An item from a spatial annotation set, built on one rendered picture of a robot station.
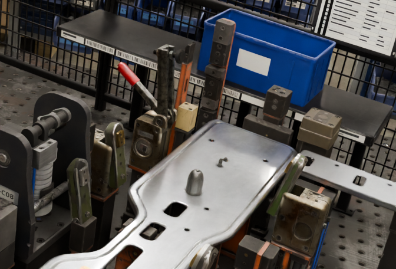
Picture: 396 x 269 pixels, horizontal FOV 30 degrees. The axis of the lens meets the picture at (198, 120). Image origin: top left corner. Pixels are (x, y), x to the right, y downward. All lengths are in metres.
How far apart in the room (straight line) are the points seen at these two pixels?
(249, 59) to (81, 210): 0.70
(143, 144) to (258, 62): 0.41
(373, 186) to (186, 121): 0.43
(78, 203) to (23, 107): 1.06
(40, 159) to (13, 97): 1.19
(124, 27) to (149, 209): 0.85
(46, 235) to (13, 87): 1.17
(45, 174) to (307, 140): 0.66
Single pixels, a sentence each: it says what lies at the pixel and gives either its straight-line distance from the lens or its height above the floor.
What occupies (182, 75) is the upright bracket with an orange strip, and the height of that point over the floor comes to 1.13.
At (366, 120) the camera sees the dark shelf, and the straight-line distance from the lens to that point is 1.84.
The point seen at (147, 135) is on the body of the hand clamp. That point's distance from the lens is 1.57.
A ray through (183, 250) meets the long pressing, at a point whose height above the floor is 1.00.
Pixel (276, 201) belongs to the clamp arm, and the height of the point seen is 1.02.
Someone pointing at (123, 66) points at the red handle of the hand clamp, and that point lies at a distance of 1.57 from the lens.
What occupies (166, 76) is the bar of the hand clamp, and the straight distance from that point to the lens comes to 1.51.
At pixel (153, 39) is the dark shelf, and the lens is 2.06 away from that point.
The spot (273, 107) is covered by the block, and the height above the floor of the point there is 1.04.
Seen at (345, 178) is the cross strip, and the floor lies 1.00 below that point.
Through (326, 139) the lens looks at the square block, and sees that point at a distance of 1.70.
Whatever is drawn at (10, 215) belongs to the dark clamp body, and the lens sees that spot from 1.20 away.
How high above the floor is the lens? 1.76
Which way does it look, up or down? 26 degrees down
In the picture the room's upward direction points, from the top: 11 degrees clockwise
